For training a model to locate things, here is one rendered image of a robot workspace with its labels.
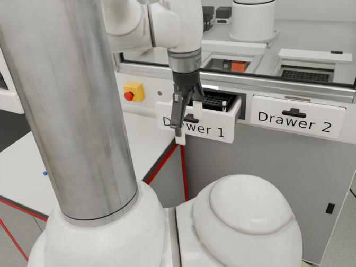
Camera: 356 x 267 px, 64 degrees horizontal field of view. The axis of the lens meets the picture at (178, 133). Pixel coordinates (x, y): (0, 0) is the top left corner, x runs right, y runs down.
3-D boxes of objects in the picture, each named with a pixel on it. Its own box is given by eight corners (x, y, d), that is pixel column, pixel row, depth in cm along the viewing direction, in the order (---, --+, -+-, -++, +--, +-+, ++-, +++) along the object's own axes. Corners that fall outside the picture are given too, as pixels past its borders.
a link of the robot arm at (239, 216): (309, 326, 44) (345, 239, 31) (191, 343, 43) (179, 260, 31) (272, 236, 57) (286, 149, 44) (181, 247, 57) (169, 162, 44)
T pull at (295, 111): (305, 118, 92) (306, 115, 91) (281, 115, 94) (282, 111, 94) (306, 113, 94) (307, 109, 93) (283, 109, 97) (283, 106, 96)
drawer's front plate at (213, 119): (232, 143, 97) (233, 116, 91) (158, 127, 109) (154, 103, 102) (233, 141, 98) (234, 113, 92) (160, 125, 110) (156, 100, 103)
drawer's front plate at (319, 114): (337, 139, 95) (346, 110, 88) (250, 123, 106) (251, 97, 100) (337, 135, 96) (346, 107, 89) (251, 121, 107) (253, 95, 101)
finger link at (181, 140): (184, 124, 81) (183, 126, 81) (185, 144, 86) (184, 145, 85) (175, 123, 83) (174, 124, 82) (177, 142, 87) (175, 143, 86)
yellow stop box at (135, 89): (138, 104, 121) (135, 88, 117) (124, 101, 124) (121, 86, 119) (144, 98, 124) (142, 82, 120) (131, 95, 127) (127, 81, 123)
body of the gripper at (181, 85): (192, 76, 74) (193, 106, 79) (204, 63, 80) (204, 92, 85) (166, 72, 77) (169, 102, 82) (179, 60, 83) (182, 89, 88)
